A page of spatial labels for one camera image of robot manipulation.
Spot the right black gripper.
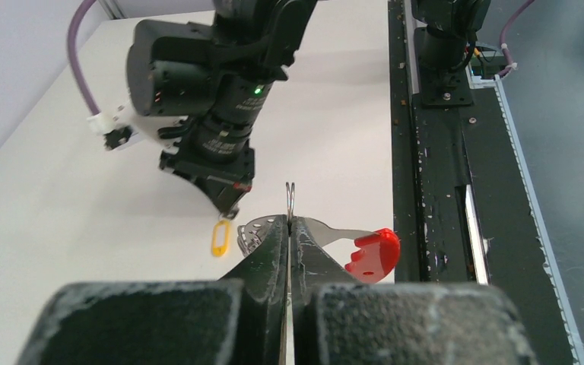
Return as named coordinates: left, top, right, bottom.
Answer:
left=159, top=144, right=255, bottom=219

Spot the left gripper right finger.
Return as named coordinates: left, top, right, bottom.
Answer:
left=290, top=217, right=537, bottom=364

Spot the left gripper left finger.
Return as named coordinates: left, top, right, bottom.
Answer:
left=17, top=215, right=289, bottom=364

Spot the yellow tag key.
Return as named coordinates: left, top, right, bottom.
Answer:
left=211, top=217, right=232, bottom=258

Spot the metal keyring holder red handle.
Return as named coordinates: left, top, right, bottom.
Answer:
left=236, top=182, right=402, bottom=284

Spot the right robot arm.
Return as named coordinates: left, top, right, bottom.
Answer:
left=125, top=1, right=316, bottom=219

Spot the electronics board with leds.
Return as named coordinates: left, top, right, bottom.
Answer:
left=470, top=46, right=507, bottom=80

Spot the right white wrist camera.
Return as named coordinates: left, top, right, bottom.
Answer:
left=87, top=100, right=180, bottom=154

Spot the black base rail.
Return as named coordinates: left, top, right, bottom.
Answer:
left=388, top=1, right=573, bottom=364

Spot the white slotted cable duct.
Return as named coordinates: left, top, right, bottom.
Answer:
left=467, top=72, right=584, bottom=364

